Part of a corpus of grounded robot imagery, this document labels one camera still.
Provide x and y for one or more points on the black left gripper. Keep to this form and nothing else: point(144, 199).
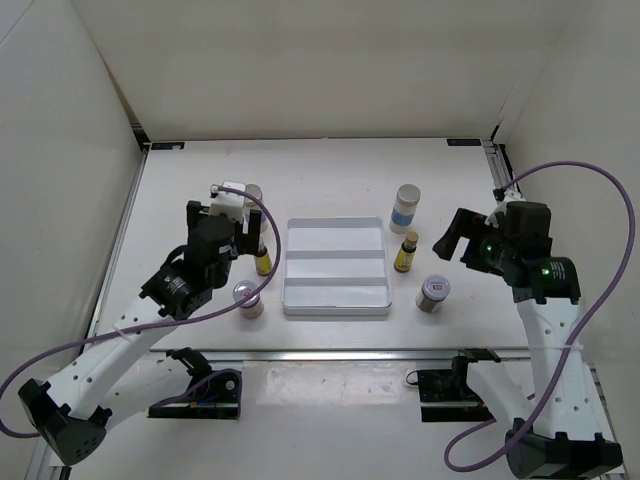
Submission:
point(249, 241)

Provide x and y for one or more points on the small yellow-label bottle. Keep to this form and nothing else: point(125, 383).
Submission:
point(406, 252)
point(262, 261)

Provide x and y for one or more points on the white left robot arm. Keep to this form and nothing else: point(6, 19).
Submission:
point(74, 409)

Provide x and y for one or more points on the right small yellow-label bottle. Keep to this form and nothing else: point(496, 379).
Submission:
point(406, 252)

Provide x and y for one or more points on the right dark corner label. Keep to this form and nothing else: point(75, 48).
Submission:
point(463, 142)

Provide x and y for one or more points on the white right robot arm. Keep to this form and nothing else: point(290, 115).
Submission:
point(556, 434)

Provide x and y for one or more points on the right tall blue-label jar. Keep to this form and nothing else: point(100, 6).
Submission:
point(404, 208)

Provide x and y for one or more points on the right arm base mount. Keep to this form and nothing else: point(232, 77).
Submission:
point(444, 394)

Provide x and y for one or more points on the dark corner label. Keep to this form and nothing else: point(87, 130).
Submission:
point(463, 142)
point(167, 146)

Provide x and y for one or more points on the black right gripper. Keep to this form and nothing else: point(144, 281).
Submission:
point(464, 224)

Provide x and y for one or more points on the left dark corner label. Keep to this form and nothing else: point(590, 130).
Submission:
point(167, 146)

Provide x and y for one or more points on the short spice jar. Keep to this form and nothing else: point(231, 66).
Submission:
point(433, 292)
point(250, 303)

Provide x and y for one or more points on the aluminium frame rail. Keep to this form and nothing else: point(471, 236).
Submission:
point(316, 355)

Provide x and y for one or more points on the left small yellow-label bottle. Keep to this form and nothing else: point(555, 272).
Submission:
point(262, 261)

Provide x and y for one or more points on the white divided tray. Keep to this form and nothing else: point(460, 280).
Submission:
point(336, 267)

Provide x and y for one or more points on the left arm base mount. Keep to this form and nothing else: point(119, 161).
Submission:
point(212, 394)

